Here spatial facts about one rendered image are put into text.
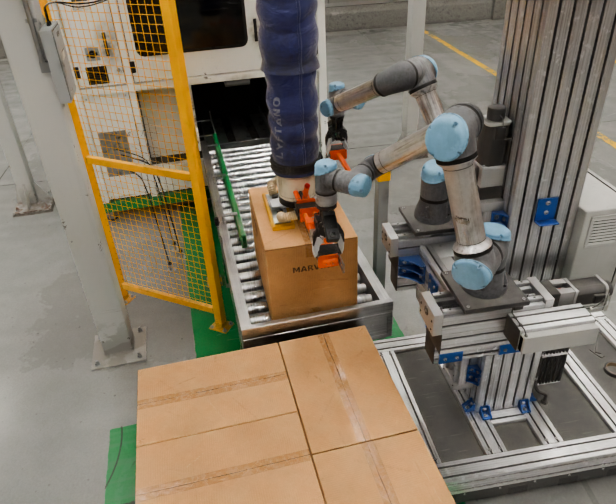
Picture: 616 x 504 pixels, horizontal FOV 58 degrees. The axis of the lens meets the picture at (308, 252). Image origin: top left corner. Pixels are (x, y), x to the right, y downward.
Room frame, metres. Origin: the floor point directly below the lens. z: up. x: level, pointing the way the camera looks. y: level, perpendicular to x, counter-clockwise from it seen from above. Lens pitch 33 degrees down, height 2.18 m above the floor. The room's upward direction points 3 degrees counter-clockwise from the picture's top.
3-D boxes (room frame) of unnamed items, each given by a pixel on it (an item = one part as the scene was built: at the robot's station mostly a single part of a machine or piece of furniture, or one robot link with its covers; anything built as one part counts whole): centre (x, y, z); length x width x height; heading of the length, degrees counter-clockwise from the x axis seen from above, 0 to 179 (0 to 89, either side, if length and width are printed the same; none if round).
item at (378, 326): (1.92, -0.03, 0.48); 0.70 x 0.03 x 0.15; 102
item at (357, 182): (1.65, -0.17, 1.38); 0.11 x 0.11 x 0.08; 56
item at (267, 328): (1.92, -0.03, 0.58); 0.70 x 0.03 x 0.06; 102
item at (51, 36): (2.45, 1.02, 1.62); 0.20 x 0.05 x 0.30; 12
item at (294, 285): (2.26, 0.03, 0.75); 0.60 x 0.40 x 0.40; 10
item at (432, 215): (1.99, -0.52, 1.09); 0.15 x 0.15 x 0.10
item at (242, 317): (2.99, 0.53, 0.50); 2.31 x 0.05 x 0.19; 12
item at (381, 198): (2.58, -0.40, 0.50); 0.07 x 0.07 x 1.00; 12
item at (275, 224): (2.25, 0.13, 0.98); 0.34 x 0.10 x 0.05; 10
